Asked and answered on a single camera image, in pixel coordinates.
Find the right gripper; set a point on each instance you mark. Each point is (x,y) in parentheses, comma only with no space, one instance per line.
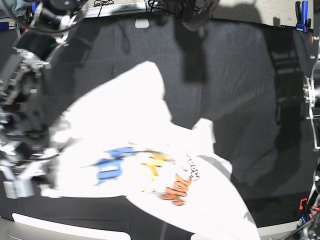
(18,161)

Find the white printed t-shirt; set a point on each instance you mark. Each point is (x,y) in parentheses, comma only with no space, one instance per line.
(124,143)

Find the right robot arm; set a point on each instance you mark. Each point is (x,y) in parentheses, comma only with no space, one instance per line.
(24,136)

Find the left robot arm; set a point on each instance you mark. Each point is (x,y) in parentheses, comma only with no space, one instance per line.
(309,228)

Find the black table cloth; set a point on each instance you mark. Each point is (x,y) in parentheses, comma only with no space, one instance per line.
(247,78)

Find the red clamp lower right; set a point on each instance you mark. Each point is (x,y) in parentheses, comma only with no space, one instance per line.
(302,203)

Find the blue clamp upper right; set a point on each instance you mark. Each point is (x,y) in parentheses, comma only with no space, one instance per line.
(303,22)

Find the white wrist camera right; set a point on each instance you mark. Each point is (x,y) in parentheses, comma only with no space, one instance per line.
(18,188)

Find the camera mount pole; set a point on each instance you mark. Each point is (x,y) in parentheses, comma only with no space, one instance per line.
(193,14)

